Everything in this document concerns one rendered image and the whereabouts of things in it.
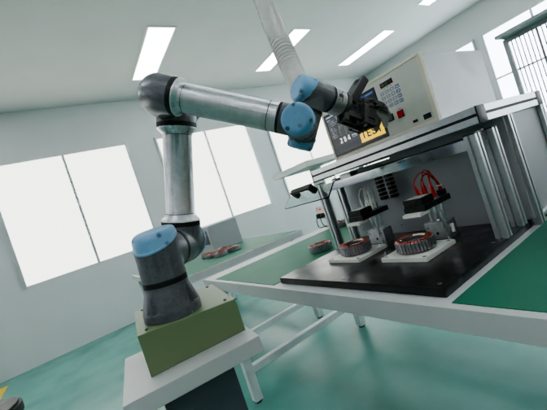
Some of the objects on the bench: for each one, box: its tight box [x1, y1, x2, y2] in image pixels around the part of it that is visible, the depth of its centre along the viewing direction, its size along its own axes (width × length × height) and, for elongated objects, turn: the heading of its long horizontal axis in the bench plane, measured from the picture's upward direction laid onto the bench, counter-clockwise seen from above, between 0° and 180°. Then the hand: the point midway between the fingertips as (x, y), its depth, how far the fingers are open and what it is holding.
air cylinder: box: [367, 225, 395, 244], centre depth 123 cm, size 5×8×6 cm
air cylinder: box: [424, 217, 459, 239], centre depth 103 cm, size 5×8×6 cm
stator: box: [339, 238, 372, 257], centre depth 116 cm, size 11×11×4 cm
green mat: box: [216, 225, 361, 286], centre depth 172 cm, size 94×61×1 cm, turn 30°
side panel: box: [503, 103, 547, 225], centre depth 99 cm, size 28×3×32 cm, turn 30°
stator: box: [394, 232, 437, 255], centre depth 95 cm, size 11×11×4 cm
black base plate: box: [280, 220, 532, 298], centre depth 106 cm, size 47×64×2 cm
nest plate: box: [381, 239, 456, 263], centre depth 95 cm, size 15×15×1 cm
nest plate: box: [329, 244, 387, 263], centre depth 116 cm, size 15×15×1 cm
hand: (387, 116), depth 104 cm, fingers closed
